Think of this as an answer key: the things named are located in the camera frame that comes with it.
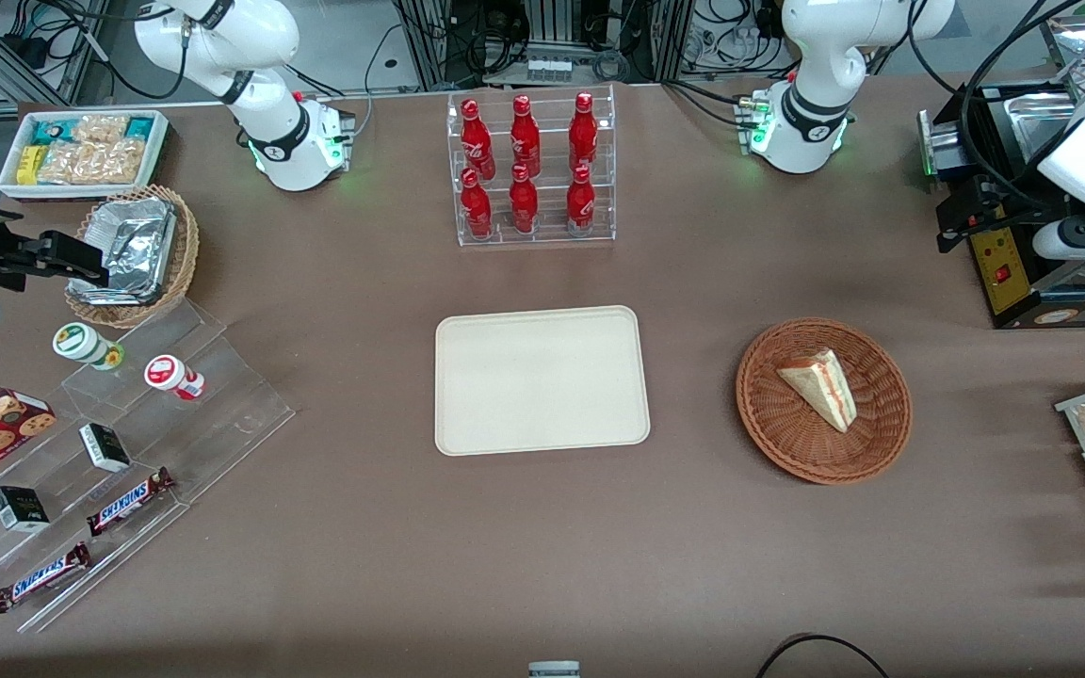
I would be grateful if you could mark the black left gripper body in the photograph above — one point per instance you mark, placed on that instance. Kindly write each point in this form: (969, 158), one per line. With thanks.
(1002, 195)

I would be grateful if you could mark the triangle sandwich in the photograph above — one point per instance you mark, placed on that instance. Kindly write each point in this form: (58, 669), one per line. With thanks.
(820, 386)

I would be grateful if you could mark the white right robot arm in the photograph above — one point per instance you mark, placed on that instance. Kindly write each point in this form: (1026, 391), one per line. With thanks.
(283, 141)

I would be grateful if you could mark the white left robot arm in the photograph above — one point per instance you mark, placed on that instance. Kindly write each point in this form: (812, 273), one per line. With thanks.
(816, 66)

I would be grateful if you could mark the oval wicker basket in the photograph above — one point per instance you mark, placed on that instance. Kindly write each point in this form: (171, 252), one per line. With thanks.
(186, 250)

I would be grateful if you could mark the round brown wicker basket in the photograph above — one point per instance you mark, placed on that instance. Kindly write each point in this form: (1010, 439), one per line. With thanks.
(787, 438)

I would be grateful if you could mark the cream plastic serving tray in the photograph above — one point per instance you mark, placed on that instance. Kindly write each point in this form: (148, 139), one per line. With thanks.
(542, 381)

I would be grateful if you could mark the black yellow sealing machine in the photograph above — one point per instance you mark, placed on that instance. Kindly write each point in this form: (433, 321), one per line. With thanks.
(1009, 278)

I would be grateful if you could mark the aluminium foil container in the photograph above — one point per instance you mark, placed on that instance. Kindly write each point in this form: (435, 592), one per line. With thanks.
(137, 264)
(133, 218)

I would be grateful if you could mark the green lid yogurt cup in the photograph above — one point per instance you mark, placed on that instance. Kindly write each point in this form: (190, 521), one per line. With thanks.
(81, 343)

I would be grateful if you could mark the clear bag of crackers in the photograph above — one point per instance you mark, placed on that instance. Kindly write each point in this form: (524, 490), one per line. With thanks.
(90, 166)
(102, 127)

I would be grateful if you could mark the yellow snack packet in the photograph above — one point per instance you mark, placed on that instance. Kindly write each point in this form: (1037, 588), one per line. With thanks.
(28, 165)

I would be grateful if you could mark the teal snack packet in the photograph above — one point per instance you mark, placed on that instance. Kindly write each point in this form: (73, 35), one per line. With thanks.
(140, 126)
(49, 133)

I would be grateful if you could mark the white rectangular snack bin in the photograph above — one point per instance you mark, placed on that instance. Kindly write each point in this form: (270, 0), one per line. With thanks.
(158, 151)

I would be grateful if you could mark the red lid yogurt cup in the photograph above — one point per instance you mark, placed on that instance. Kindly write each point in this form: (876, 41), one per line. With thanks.
(169, 374)

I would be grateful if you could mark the small black box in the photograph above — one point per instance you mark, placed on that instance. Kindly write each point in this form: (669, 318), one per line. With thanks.
(105, 447)
(18, 508)

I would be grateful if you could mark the clear acrylic step stand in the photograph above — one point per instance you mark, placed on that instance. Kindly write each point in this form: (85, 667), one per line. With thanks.
(222, 405)

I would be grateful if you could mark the snickers chocolate bar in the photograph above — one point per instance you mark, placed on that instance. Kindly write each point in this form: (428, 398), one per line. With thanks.
(41, 576)
(128, 502)

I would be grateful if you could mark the red cola bottle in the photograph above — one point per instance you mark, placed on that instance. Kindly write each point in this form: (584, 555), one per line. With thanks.
(477, 209)
(525, 139)
(476, 141)
(583, 134)
(580, 203)
(524, 205)

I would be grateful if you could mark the clear acrylic bottle rack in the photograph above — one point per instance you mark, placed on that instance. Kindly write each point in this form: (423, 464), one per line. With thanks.
(547, 240)

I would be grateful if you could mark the white power strip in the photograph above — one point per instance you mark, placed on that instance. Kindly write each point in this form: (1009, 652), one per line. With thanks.
(550, 69)

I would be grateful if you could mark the grey device edge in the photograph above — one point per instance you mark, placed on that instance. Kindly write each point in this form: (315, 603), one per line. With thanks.
(554, 669)

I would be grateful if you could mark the aluminium frame structure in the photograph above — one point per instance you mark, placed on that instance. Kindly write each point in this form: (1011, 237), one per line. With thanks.
(429, 42)

